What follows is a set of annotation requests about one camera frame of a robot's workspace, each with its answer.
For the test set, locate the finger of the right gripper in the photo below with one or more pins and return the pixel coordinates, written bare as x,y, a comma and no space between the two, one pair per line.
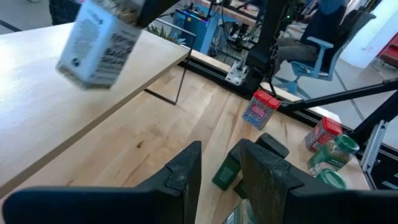
152,9

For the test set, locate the white-lid bagel seasoning jar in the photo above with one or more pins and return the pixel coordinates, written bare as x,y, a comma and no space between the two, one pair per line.
99,46

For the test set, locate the red-lid paprika tin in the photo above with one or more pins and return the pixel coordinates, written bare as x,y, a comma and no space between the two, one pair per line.
320,135
259,112

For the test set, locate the black storage case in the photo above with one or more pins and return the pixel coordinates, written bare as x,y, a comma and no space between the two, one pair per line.
62,12

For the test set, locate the silver aluminium bracket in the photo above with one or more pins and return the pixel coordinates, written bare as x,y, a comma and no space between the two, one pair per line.
373,146

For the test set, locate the blue lit computer case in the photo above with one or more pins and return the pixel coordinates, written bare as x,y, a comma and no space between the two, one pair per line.
199,31

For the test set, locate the white board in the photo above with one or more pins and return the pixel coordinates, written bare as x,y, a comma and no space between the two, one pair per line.
373,34

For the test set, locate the black aluminium table frame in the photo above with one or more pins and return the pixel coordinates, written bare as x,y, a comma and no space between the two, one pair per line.
342,96

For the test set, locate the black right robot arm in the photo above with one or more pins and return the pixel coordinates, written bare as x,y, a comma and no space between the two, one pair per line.
267,37

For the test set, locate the red cabinet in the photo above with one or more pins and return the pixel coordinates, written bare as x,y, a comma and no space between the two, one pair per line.
390,51

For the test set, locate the blue office chair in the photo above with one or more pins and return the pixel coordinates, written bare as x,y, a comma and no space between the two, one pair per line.
311,70

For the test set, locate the wooden shelf black frame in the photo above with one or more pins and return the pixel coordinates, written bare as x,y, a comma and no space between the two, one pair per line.
46,118

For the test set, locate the person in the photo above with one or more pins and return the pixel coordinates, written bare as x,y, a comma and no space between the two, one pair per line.
295,51

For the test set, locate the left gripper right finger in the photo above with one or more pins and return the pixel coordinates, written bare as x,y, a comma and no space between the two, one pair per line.
270,186

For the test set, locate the small potted succulent plant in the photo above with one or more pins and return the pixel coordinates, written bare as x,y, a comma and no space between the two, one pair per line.
161,31

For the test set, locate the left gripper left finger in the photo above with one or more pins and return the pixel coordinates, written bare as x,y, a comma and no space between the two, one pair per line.
174,193

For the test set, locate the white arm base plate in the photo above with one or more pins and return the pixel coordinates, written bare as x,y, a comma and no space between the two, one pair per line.
236,73

